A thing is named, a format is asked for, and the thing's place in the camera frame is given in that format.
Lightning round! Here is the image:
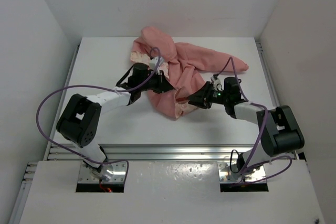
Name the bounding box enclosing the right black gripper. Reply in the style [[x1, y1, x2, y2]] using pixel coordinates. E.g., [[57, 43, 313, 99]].
[[186, 82, 229, 110]]

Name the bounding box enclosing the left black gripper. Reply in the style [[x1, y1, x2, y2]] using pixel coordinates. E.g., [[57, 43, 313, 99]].
[[139, 69, 173, 93]]

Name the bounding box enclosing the pink hooded zip jacket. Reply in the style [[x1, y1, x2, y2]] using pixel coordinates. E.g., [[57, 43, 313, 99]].
[[130, 26, 249, 120]]

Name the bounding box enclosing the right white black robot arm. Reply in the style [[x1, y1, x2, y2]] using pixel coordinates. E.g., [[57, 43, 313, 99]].
[[187, 77, 305, 174]]

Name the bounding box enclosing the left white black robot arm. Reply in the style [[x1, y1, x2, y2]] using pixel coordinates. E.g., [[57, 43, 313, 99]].
[[56, 63, 174, 171]]

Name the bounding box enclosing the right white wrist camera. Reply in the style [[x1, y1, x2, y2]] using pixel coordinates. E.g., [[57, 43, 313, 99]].
[[211, 75, 223, 91]]

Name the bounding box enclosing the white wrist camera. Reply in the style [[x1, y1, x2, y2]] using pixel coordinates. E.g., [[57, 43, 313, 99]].
[[211, 75, 223, 91], [149, 57, 164, 69]]

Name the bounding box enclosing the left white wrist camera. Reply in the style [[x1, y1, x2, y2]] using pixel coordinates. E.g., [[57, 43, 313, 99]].
[[149, 57, 164, 69]]

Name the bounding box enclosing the right aluminium side rail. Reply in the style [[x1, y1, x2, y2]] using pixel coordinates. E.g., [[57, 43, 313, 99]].
[[256, 41, 304, 157]]

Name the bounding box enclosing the aluminium side rail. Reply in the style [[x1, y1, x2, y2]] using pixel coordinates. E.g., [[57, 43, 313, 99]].
[[256, 41, 304, 157], [8, 44, 80, 224]]

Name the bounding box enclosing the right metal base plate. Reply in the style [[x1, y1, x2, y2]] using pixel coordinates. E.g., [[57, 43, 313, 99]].
[[217, 161, 266, 185]]

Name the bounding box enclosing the metal base plate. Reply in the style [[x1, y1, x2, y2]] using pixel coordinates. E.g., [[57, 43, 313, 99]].
[[78, 161, 128, 184], [217, 161, 266, 185]]

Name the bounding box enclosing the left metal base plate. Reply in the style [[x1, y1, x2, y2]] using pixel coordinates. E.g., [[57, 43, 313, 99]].
[[78, 161, 128, 184]]

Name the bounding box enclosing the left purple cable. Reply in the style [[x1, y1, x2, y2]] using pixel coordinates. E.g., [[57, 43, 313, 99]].
[[36, 47, 161, 168]]

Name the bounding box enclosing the aluminium front rail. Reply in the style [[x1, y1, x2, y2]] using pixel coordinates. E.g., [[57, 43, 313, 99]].
[[48, 144, 293, 161]]

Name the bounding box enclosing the left aluminium side rail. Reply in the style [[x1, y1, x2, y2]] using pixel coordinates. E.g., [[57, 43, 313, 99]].
[[8, 44, 80, 224]]

